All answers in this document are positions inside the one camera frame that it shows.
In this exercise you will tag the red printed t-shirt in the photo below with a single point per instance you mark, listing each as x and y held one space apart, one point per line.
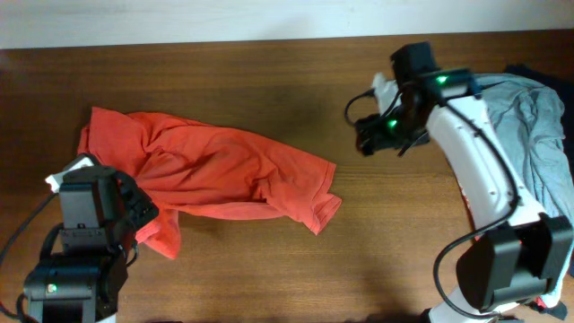
465 200

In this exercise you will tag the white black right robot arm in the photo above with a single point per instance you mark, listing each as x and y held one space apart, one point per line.
516 253

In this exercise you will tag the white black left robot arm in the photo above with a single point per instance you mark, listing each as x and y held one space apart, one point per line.
83 261

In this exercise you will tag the grey t-shirt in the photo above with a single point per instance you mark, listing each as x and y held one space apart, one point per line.
526 116

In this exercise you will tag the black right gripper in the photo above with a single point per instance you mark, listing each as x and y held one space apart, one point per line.
370 133

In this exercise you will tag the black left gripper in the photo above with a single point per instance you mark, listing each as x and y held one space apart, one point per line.
140 200

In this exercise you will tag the orange red t-shirt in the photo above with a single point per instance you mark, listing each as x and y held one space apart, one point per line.
190 167

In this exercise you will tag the dark navy garment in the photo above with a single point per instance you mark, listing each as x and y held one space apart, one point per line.
564 90

